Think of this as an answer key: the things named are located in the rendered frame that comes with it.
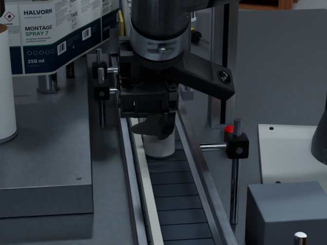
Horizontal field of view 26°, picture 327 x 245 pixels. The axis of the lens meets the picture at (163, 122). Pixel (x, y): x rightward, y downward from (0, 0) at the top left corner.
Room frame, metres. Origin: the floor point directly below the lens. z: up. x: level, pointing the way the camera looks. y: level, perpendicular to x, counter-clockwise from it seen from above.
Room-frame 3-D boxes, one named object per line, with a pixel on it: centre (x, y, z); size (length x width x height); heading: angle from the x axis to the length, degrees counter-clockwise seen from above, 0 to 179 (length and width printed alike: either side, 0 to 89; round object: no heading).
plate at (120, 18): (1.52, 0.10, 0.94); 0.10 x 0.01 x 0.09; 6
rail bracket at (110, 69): (1.38, 0.11, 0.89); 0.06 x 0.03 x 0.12; 96
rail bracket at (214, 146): (0.90, -0.08, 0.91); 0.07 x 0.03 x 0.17; 96
